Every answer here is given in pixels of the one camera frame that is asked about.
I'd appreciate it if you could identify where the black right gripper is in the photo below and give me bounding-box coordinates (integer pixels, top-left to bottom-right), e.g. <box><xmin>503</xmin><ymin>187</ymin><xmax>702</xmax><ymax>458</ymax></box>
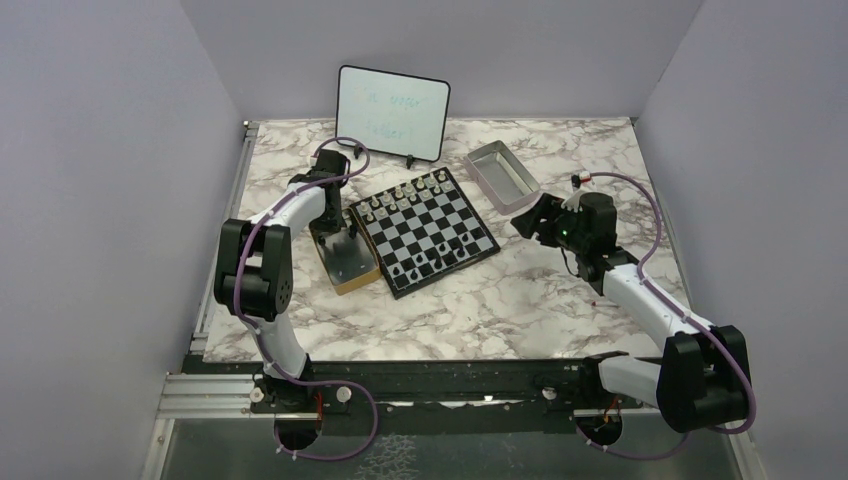
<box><xmin>512</xmin><ymin>192</ymin><xmax>589</xmax><ymax>254</ymax></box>

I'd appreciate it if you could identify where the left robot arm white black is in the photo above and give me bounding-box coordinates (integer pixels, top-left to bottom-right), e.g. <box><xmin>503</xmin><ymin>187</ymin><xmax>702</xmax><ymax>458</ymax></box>
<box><xmin>213</xmin><ymin>149</ymin><xmax>350</xmax><ymax>411</ymax></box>

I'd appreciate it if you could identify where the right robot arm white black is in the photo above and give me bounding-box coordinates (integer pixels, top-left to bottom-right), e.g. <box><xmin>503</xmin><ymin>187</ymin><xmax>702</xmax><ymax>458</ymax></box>
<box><xmin>511</xmin><ymin>192</ymin><xmax>755</xmax><ymax>433</ymax></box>

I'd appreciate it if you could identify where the row of white chess pieces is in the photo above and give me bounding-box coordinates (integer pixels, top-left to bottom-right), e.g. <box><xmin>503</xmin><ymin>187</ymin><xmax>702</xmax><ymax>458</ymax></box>
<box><xmin>351</xmin><ymin>168</ymin><xmax>467</xmax><ymax>224</ymax></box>

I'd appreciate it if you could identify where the gold metal tin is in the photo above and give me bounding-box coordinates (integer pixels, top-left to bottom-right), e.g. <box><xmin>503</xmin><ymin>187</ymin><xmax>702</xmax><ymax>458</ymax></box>
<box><xmin>310</xmin><ymin>223</ymin><xmax>382</xmax><ymax>296</ymax></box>

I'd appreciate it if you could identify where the silver pink metal tin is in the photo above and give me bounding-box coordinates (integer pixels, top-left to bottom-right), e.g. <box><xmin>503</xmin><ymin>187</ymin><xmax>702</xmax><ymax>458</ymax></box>
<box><xmin>462</xmin><ymin>140</ymin><xmax>540</xmax><ymax>215</ymax></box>

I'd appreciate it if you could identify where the black white chessboard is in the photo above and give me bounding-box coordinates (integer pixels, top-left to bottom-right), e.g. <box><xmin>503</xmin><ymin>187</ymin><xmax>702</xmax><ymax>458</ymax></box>
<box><xmin>350</xmin><ymin>168</ymin><xmax>501</xmax><ymax>300</ymax></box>

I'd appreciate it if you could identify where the small whiteboard on stand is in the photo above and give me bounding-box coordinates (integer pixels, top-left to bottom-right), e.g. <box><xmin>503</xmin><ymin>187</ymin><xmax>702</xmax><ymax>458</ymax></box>
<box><xmin>335</xmin><ymin>65</ymin><xmax>451</xmax><ymax>162</ymax></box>

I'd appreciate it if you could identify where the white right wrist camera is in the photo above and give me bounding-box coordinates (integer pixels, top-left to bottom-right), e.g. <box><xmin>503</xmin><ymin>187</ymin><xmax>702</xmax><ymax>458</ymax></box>
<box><xmin>560</xmin><ymin>171</ymin><xmax>592</xmax><ymax>212</ymax></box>

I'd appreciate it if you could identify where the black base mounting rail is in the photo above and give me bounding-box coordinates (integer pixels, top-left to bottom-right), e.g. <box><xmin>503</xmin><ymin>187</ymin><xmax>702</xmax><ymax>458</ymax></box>
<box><xmin>182</xmin><ymin>357</ymin><xmax>670</xmax><ymax>435</ymax></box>

